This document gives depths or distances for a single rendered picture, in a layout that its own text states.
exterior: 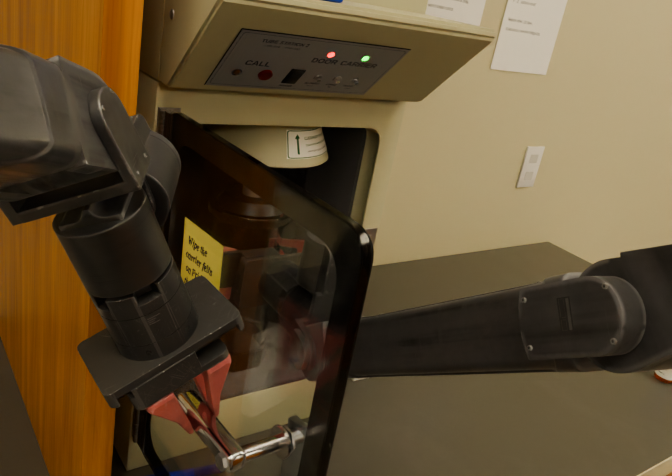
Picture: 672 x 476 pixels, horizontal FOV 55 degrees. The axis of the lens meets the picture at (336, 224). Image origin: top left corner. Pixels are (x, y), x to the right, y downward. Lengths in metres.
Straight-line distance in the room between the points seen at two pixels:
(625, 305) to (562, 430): 0.79
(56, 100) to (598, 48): 1.66
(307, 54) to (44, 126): 0.34
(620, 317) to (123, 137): 0.27
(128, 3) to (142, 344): 0.25
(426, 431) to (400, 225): 0.65
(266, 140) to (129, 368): 0.37
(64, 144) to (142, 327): 0.15
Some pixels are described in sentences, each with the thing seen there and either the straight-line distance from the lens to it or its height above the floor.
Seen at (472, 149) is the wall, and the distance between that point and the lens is 1.61.
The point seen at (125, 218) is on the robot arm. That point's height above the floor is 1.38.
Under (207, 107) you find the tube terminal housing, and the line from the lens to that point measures 0.67.
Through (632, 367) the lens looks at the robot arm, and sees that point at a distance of 0.35.
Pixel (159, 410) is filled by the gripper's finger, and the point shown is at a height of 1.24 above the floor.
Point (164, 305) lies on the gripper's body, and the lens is 0.43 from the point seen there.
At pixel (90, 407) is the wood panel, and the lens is 0.66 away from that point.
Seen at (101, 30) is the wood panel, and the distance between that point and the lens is 0.53.
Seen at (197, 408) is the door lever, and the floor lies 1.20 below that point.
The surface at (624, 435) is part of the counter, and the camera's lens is 1.17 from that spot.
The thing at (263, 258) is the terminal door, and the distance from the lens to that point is 0.49.
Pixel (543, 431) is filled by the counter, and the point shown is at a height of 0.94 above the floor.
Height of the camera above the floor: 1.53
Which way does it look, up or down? 20 degrees down
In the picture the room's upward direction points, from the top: 11 degrees clockwise
